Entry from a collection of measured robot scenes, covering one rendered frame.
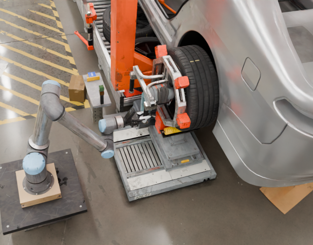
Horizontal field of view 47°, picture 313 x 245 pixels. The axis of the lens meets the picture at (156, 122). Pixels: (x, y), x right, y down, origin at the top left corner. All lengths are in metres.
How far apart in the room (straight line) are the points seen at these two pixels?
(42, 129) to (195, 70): 1.14
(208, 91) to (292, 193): 1.44
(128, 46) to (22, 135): 1.41
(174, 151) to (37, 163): 1.21
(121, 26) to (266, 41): 1.21
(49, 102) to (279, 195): 2.23
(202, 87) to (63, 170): 1.29
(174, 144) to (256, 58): 1.43
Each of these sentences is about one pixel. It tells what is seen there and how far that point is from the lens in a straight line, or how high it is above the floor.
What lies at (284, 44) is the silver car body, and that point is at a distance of 2.09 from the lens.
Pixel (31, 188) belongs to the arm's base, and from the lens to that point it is 2.88.
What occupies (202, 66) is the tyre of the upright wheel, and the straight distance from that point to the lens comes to 2.66.
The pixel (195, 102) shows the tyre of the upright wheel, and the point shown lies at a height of 1.00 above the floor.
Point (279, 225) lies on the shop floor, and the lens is 3.40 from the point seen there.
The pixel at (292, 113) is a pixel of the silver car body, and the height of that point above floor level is 1.43.
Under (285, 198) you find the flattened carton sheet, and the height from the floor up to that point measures 0.01.
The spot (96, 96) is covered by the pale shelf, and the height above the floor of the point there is 0.45.
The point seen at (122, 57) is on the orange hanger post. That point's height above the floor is 0.90.
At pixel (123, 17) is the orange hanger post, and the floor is 1.27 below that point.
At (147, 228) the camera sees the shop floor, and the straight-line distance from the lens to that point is 3.10.
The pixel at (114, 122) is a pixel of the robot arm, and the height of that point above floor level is 0.85.
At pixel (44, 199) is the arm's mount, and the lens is 2.87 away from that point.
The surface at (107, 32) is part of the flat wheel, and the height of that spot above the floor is 0.40.
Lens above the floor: 2.80
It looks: 48 degrees down
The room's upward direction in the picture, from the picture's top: 8 degrees clockwise
